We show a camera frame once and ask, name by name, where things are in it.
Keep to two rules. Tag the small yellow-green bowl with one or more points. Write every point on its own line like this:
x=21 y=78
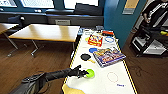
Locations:
x=91 y=73

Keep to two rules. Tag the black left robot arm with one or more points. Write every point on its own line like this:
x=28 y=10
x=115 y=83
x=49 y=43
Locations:
x=36 y=81

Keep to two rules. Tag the small blue disc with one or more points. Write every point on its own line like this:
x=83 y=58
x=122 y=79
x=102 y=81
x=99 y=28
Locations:
x=93 y=50

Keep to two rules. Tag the white table with items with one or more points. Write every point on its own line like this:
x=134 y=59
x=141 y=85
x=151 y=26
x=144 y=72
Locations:
x=106 y=85

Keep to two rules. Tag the colourful board game box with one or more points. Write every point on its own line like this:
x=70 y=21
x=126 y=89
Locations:
x=109 y=56

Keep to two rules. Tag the red and yellow box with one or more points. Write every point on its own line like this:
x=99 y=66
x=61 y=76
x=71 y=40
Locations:
x=95 y=40

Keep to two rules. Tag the red and black item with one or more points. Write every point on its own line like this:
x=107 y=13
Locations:
x=107 y=33

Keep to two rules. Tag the small grey item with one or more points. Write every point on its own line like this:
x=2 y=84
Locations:
x=100 y=28

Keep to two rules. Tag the long light wooden table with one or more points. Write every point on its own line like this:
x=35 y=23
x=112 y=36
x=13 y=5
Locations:
x=46 y=32

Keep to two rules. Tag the dark back cushion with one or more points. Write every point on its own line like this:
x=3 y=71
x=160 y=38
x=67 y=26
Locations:
x=88 y=10

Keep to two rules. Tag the black wheeled cart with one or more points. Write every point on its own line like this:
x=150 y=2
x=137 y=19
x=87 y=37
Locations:
x=146 y=46

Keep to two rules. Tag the bright office window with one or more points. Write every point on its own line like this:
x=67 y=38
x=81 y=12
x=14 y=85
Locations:
x=38 y=4
x=70 y=4
x=8 y=3

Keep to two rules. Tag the dark office chair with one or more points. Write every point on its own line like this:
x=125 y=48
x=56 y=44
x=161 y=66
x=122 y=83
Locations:
x=16 y=21

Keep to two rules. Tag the small wooden side table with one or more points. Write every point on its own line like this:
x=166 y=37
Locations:
x=6 y=28

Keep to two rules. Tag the person in dark clothes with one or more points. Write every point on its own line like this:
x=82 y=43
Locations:
x=156 y=13

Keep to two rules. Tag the yellow wall sign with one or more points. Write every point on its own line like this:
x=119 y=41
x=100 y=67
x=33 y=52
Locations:
x=130 y=6

